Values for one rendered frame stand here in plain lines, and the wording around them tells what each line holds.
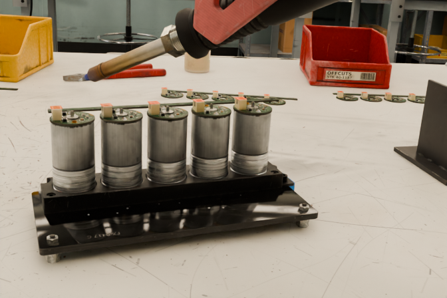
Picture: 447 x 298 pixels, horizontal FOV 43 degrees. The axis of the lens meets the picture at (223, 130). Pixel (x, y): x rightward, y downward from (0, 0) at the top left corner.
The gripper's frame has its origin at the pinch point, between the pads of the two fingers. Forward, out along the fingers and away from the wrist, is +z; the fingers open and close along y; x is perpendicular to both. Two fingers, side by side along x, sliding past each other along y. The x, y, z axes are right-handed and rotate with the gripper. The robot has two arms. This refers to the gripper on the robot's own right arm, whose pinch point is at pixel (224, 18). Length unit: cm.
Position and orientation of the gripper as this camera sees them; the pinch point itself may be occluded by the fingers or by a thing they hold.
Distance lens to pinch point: 27.1
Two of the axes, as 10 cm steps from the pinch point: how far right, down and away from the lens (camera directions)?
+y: -4.1, 2.6, -8.7
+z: -4.9, 7.5, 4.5
